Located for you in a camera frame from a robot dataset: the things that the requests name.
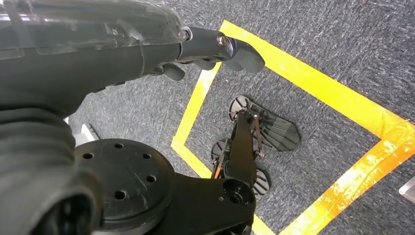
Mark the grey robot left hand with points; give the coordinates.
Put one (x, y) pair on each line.
(81, 61)

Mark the clear plastic film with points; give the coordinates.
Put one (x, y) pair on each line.
(81, 22)

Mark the white flat panel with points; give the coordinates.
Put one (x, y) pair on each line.
(84, 136)

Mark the robot left arm ribbed sleeve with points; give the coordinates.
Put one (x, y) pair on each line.
(32, 152)

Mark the black robot right foot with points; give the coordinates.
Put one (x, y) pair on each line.
(262, 183)

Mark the yellow floor tape square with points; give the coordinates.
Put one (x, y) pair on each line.
(308, 80)

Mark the labelled steel floor socket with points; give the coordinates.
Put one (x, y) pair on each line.
(409, 194)

